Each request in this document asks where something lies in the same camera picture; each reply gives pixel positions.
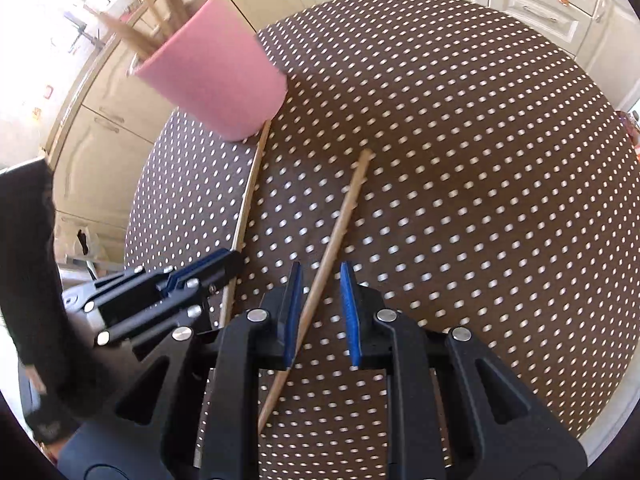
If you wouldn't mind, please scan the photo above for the person's left forearm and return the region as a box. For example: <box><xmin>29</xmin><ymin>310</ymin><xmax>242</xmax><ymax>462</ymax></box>
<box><xmin>0</xmin><ymin>159</ymin><xmax>101</xmax><ymax>443</ymax></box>

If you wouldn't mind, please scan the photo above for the pink cup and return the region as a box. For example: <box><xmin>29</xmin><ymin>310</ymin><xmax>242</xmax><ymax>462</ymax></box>
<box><xmin>127</xmin><ymin>0</ymin><xmax>289</xmax><ymax>143</ymax></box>

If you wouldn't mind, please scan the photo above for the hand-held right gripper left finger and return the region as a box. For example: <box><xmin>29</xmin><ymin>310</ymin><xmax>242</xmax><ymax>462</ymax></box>
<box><xmin>57</xmin><ymin>261</ymin><xmax>305</xmax><ymax>480</ymax></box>

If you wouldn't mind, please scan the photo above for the kitchen window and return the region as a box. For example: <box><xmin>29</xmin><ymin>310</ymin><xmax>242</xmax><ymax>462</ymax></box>
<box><xmin>0</xmin><ymin>0</ymin><xmax>132</xmax><ymax>111</ymax></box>

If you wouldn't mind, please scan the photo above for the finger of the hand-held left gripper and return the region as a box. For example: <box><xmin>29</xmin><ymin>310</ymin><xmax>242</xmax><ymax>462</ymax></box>
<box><xmin>95</xmin><ymin>284</ymin><xmax>212</xmax><ymax>348</ymax></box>
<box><xmin>61</xmin><ymin>249</ymin><xmax>244</xmax><ymax>314</ymax></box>

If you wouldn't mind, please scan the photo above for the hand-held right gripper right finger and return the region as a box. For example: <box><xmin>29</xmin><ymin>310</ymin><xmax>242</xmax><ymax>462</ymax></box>
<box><xmin>340</xmin><ymin>261</ymin><xmax>589</xmax><ymax>480</ymax></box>

